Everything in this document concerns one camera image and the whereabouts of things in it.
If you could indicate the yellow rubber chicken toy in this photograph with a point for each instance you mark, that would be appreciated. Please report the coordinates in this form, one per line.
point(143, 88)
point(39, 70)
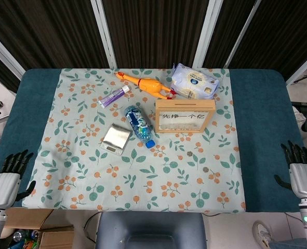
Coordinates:
point(148, 84)

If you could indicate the blue capped water bottle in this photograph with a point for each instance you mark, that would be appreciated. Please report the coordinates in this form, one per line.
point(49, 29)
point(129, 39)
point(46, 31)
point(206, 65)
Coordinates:
point(139, 122)

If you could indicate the silver coin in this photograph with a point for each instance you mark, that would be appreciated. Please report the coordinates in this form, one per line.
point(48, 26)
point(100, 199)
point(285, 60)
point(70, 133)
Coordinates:
point(205, 169)

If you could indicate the colourful snack packets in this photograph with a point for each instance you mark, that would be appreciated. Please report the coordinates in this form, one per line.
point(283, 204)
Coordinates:
point(28, 238)

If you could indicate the black and silver right hand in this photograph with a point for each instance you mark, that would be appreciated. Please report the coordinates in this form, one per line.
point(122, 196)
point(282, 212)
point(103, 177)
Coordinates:
point(305, 181)

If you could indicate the purple toothpaste tube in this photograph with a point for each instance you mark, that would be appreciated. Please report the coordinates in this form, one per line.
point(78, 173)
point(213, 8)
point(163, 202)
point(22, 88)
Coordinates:
point(114, 97)

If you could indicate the teal table cover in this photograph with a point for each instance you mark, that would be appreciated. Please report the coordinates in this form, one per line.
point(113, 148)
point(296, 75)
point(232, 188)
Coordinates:
point(259, 116)

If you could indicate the silver digital pocket scale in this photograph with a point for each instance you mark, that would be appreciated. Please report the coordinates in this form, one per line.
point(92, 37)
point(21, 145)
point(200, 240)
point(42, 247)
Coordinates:
point(117, 137)

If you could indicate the blue jeans leg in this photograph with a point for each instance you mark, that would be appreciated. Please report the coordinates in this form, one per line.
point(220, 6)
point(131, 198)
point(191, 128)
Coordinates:
point(288, 244)

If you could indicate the closed cardboard box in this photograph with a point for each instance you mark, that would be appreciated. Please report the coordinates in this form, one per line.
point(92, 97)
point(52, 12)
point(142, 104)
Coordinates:
point(57, 240)

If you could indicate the pale blue tissue pack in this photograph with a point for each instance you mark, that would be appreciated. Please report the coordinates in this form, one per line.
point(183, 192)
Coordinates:
point(194, 83)

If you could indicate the white sneaker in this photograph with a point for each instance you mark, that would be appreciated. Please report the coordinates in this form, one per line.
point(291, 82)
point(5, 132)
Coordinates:
point(262, 233)

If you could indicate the black and silver left hand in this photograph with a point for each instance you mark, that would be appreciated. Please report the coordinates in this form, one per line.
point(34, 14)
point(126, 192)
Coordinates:
point(3, 189)

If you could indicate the floral print tablecloth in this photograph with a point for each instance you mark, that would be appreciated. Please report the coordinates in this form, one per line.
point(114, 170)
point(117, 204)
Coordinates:
point(143, 181)

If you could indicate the open cardboard box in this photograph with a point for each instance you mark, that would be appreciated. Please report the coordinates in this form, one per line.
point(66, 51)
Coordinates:
point(26, 218)

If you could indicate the wooden frame money box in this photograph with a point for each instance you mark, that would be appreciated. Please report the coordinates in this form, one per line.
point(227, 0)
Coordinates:
point(184, 103)

